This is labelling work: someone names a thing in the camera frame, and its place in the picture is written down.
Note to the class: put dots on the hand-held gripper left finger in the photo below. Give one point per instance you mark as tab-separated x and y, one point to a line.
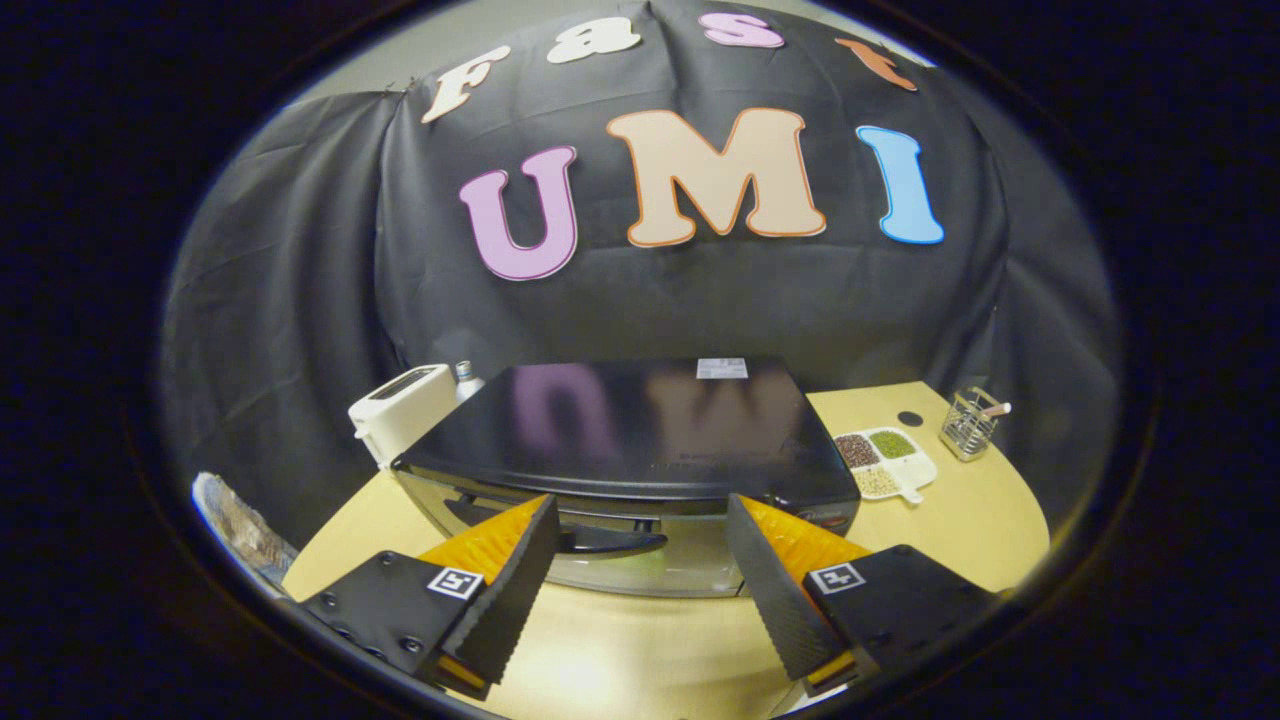
515	590

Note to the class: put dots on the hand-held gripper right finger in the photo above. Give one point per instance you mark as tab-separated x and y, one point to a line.
775	590

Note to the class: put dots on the black toaster oven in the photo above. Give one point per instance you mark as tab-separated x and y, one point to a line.
640	430

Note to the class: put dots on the white pop-up toaster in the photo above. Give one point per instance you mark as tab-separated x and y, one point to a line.
400	410

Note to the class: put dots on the white divided dish of beans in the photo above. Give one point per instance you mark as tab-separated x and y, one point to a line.
885	460

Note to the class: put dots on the clear bottle with white cap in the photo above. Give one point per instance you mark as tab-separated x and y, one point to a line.
468	380

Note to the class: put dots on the small black round disc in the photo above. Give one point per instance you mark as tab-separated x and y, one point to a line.
910	419

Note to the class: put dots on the black backdrop cloth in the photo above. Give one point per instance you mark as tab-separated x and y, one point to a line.
300	250

